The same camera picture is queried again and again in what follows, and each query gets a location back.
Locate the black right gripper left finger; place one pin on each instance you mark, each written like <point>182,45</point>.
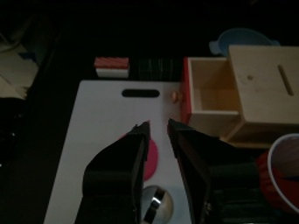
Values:
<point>117,163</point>

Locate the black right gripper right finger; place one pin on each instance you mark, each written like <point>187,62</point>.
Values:
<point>202,163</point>

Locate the pink dough disc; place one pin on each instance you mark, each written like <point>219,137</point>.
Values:
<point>151,161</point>

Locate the round metal cutter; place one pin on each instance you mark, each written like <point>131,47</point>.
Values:
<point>158,204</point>

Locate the red front wooden drawer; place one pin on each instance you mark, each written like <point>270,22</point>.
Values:
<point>209,90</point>

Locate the blue bowl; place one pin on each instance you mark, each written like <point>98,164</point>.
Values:
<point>238,39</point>

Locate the white cutting board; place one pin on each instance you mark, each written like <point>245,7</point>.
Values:
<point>105,116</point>

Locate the red plastic cup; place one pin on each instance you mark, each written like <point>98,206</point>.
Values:
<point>282,175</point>

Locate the wooden box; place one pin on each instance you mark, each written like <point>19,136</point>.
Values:
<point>265,93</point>

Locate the red and white block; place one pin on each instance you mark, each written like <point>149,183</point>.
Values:
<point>113,67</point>

